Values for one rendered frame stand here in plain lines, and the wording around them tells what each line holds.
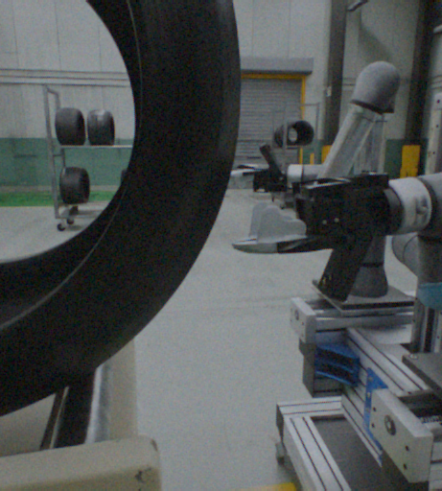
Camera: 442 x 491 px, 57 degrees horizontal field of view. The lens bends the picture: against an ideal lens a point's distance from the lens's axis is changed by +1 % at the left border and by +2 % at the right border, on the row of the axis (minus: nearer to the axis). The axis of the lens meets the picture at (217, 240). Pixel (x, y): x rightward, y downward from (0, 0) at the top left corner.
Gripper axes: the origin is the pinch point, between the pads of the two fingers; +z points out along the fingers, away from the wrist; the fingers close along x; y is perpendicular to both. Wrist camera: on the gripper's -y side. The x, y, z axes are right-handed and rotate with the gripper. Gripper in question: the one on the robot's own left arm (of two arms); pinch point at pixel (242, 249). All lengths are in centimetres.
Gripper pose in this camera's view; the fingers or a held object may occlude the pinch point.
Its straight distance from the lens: 51.6
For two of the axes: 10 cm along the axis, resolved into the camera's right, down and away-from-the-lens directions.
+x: 2.1, 2.2, -9.5
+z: -9.7, 1.6, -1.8
